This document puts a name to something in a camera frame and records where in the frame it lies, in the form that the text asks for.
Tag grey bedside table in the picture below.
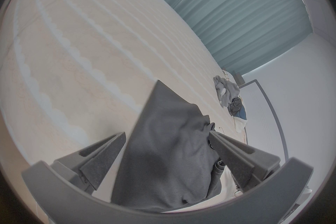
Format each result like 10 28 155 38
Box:
232 71 246 85

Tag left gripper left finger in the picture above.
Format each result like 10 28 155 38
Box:
52 132 126 193

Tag black T-shirt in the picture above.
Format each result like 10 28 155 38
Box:
110 80 226 212

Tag black shiny garment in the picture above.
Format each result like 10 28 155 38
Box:
228 97 243 116

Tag bed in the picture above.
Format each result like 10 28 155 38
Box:
0 0 289 211

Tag white printed pillow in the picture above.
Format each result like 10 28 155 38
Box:
222 68 235 82

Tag grey garment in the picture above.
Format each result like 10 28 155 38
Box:
213 75 240 108

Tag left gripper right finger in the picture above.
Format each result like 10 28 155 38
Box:
209 131 281 193

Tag blue and white garment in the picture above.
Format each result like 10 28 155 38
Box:
234 105 248 133

